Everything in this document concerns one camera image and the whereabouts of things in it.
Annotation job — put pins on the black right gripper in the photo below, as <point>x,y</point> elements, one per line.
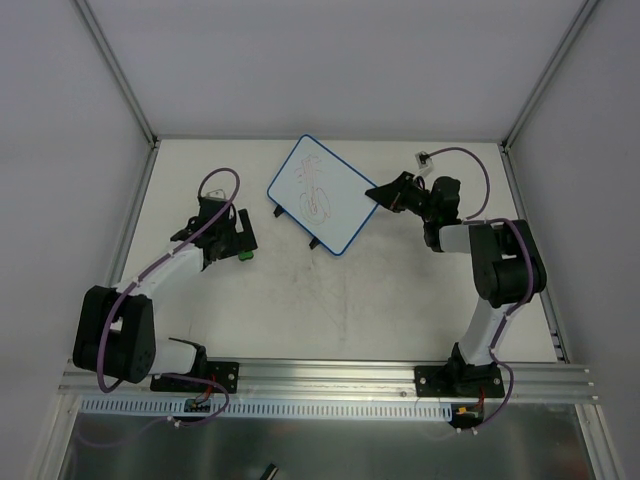
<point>403,192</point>

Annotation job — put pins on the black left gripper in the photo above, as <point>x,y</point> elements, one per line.
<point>238,238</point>

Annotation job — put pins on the green bone shaped eraser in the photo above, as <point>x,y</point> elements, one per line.
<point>246,255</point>

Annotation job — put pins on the blue framed whiteboard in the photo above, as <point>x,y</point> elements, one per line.
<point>322,193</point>

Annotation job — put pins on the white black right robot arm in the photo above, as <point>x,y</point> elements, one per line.
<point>506,267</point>

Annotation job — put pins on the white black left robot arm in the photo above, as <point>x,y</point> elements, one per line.
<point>116,335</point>

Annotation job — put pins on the black whiteboard foot far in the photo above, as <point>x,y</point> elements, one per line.
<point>277,211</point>

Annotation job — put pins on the black whiteboard foot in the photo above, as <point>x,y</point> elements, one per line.
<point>314,243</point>
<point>277,211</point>

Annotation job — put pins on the black whiteboard foot near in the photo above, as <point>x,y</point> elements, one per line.
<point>314,243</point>

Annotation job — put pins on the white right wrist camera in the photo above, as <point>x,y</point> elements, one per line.
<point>425,163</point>

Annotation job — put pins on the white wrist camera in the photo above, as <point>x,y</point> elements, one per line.
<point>218,194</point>
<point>425,163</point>

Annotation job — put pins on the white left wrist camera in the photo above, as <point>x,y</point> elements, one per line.
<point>218,194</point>

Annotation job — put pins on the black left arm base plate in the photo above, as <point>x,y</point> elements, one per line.
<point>225,373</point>

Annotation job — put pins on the aluminium front rail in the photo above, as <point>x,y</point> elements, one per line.
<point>373,381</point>

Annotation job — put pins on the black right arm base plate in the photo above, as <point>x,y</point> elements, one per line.
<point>471,381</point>

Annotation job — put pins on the white slotted cable duct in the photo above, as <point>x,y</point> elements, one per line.
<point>275,409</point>

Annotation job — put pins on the aluminium left frame post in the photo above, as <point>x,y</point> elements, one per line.
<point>98,36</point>

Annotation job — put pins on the aluminium frame post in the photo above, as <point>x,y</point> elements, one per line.
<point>98,36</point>
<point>560,53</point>

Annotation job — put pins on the aluminium right frame post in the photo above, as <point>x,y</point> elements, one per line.
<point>560,53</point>

